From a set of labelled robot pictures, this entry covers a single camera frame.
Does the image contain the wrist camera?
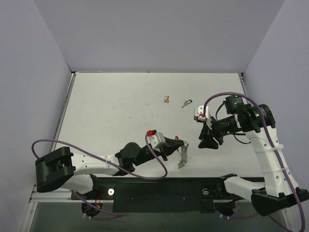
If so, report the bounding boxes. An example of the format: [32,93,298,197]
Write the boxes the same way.
[194,105,211,128]
[146,130,166,149]

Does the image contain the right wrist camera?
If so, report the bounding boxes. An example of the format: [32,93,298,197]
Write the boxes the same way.
[194,105,211,128]

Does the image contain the aluminium frame rail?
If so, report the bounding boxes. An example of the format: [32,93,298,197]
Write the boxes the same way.
[29,189,72,203]

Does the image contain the key with black tag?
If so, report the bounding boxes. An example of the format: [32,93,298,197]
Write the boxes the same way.
[182,99,193,108]

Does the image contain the red handle spring keyring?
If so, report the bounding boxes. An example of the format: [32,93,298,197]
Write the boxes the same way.
[177,141,189,169]

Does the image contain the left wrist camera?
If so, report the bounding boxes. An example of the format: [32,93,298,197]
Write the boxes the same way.
[146,130,166,149]

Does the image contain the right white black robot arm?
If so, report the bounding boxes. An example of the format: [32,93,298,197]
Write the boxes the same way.
[194,92,309,216]

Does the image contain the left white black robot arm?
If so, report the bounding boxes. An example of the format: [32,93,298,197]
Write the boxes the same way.
[35,134,184,199]

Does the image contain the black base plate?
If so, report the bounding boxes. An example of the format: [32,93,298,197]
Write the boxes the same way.
[82,177,241,213]

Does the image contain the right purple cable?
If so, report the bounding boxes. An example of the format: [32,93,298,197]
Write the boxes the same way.
[203,92,304,232]

